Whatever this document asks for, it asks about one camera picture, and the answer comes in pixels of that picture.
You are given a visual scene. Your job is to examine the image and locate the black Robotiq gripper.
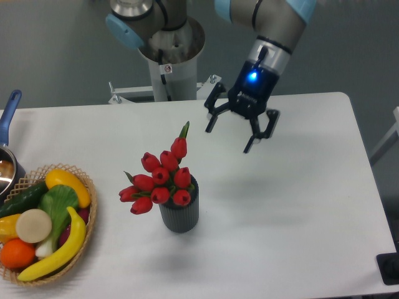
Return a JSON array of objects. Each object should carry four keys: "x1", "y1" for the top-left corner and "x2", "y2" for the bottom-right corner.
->
[{"x1": 204, "y1": 61, "x2": 280, "y2": 153}]

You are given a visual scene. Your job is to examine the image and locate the red tulip bouquet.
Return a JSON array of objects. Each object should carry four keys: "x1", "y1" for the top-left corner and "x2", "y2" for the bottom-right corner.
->
[{"x1": 118, "y1": 122, "x2": 196, "y2": 215}]

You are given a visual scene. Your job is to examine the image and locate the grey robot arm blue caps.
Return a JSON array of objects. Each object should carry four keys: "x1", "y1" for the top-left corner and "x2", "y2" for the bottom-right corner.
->
[{"x1": 105, "y1": 1, "x2": 315, "y2": 149}]

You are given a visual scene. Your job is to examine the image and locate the dark grey ribbed vase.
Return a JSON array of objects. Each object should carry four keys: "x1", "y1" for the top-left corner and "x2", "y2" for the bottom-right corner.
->
[{"x1": 159, "y1": 176, "x2": 200, "y2": 234}]

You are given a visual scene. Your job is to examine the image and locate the dark red vegetable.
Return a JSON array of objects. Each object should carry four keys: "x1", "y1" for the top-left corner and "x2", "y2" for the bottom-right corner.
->
[{"x1": 58, "y1": 207, "x2": 90, "y2": 247}]

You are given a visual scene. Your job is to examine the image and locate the yellow squash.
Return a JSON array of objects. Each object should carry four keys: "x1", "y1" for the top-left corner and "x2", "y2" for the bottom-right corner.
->
[{"x1": 45, "y1": 168, "x2": 91, "y2": 209}]

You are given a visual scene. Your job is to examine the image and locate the green bok choy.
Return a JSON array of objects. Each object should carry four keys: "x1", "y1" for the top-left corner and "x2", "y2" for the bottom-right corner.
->
[{"x1": 36, "y1": 184, "x2": 79, "y2": 260}]

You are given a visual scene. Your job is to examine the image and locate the black device at table edge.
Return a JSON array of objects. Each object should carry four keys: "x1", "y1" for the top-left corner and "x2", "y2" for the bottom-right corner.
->
[{"x1": 376, "y1": 252, "x2": 398, "y2": 285}]

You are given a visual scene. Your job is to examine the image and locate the woven wicker basket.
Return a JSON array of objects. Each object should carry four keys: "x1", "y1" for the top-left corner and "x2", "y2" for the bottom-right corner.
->
[{"x1": 1, "y1": 163, "x2": 97, "y2": 287}]

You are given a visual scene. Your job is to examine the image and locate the yellow banana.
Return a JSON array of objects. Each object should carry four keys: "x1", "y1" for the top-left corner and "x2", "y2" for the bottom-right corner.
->
[{"x1": 17, "y1": 207, "x2": 86, "y2": 282}]

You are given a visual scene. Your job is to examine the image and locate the green cucumber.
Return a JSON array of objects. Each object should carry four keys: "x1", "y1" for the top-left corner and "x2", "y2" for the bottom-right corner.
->
[{"x1": 1, "y1": 181, "x2": 48, "y2": 218}]

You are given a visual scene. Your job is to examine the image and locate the beige round disc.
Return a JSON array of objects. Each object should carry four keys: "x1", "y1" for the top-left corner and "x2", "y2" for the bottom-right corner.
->
[{"x1": 16, "y1": 209, "x2": 52, "y2": 244}]

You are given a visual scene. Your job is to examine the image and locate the yellow bell pepper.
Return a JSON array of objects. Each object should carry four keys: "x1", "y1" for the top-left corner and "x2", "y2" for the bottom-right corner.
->
[{"x1": 0, "y1": 214, "x2": 21, "y2": 244}]

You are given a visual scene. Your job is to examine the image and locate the orange fruit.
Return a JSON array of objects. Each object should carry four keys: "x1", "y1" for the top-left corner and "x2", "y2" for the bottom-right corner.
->
[{"x1": 1, "y1": 239, "x2": 36, "y2": 269}]

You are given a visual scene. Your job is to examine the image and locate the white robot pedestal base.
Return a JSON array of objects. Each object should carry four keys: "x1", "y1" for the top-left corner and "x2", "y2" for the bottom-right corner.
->
[{"x1": 107, "y1": 46, "x2": 238, "y2": 105}]

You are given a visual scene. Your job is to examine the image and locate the white frame at right edge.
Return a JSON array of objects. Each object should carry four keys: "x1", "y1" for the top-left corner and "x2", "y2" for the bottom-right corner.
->
[{"x1": 369, "y1": 107, "x2": 398, "y2": 167}]

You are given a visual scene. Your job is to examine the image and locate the blue handled saucepan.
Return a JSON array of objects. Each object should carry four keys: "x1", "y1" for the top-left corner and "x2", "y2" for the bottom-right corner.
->
[{"x1": 1, "y1": 90, "x2": 26, "y2": 205}]

